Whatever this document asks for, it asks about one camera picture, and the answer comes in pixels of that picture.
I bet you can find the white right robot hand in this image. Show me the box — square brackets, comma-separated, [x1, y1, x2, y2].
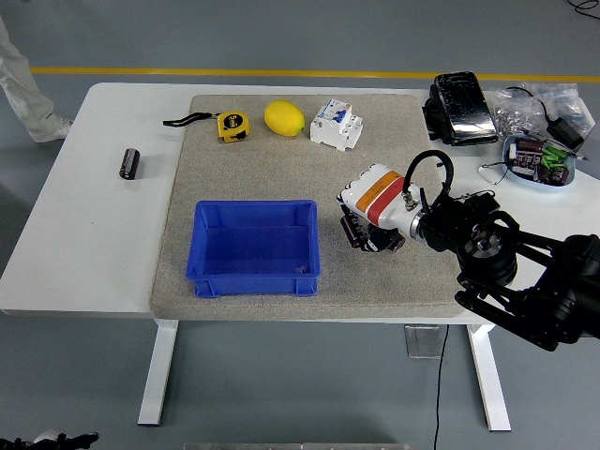
[337, 163, 421, 254]

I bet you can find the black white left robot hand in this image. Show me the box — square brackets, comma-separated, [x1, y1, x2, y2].
[0, 430, 99, 450]

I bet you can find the dark brown cylindrical battery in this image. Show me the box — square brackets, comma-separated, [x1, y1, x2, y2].
[117, 147, 142, 181]
[374, 232, 406, 254]
[340, 215, 368, 250]

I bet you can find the blue plastic box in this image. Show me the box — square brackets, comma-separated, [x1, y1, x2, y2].
[185, 199, 323, 299]

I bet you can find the grey metal control box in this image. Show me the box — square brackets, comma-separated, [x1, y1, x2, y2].
[404, 323, 444, 360]

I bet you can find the white circuit breaker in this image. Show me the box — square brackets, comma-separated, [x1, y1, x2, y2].
[308, 97, 366, 153]

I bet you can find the white table leg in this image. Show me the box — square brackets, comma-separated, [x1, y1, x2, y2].
[137, 319, 180, 428]
[466, 323, 512, 432]

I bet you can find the grey-brown mat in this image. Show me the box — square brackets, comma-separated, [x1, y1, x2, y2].
[148, 93, 473, 323]

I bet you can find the yellow lemon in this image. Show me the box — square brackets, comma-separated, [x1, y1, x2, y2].
[263, 98, 307, 138]

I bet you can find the black glossy pedal device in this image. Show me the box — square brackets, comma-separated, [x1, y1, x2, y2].
[421, 71, 501, 147]

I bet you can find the light blue bowl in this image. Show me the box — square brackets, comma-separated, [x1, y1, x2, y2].
[502, 133, 577, 193]

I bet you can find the large brown capacitor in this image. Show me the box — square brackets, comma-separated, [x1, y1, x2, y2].
[513, 138, 545, 178]

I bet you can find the clear plastic bag of screws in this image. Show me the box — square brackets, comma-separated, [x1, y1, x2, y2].
[485, 82, 592, 142]

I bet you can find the yellow tape measure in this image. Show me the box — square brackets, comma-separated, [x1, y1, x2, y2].
[162, 111, 250, 143]

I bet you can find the small brown capacitor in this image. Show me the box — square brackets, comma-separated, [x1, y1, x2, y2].
[537, 163, 571, 187]

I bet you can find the green terminal block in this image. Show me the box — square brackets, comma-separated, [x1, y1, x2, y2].
[543, 144, 569, 168]

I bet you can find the person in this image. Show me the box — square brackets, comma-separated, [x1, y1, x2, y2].
[0, 16, 75, 144]

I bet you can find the white and black wire loop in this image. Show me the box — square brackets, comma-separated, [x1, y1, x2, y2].
[477, 158, 513, 187]

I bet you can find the black power adapter with cord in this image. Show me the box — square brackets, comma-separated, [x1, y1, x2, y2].
[505, 86, 586, 151]

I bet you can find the black hanging cable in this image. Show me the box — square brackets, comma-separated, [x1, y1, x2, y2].
[433, 323, 451, 450]

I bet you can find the black floor cable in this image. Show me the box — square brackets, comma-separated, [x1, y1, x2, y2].
[566, 0, 600, 21]

